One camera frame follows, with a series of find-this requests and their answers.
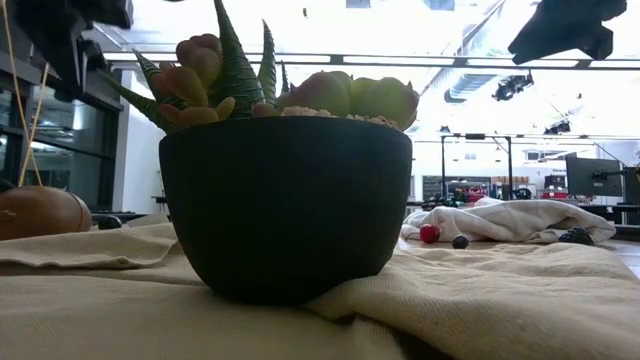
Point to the white checked dish towel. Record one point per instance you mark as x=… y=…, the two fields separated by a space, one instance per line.
x=515 y=220

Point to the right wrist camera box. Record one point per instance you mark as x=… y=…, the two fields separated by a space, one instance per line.
x=599 y=42

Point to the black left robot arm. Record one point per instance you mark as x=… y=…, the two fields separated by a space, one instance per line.
x=65 y=50

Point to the dark toy blackberry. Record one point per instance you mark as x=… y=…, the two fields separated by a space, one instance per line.
x=576 y=236

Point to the succulents in black pot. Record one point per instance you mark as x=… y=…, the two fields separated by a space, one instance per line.
x=285 y=210

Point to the brown toy kiwi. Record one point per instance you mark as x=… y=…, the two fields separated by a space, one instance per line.
x=40 y=212

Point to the black computer monitor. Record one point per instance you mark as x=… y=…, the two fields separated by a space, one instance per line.
x=633 y=187
x=592 y=177

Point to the red toy cherry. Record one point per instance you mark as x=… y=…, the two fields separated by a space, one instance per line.
x=429 y=233

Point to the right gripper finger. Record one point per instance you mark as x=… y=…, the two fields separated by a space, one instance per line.
x=526 y=41
x=531 y=52

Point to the dark toy grape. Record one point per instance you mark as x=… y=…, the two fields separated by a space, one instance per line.
x=109 y=223

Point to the grey overhead rig beam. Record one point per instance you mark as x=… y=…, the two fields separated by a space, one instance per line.
x=475 y=62

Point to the black background rig frame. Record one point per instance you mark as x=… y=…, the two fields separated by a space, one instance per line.
x=475 y=136

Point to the black ceiling fixture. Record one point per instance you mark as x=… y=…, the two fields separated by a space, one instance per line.
x=510 y=87

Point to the small dark toy blueberry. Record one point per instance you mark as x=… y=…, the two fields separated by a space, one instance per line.
x=460 y=242

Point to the tan cloth napkin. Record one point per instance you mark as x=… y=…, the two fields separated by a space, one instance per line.
x=500 y=300

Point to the red crate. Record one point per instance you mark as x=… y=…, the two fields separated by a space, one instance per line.
x=555 y=195

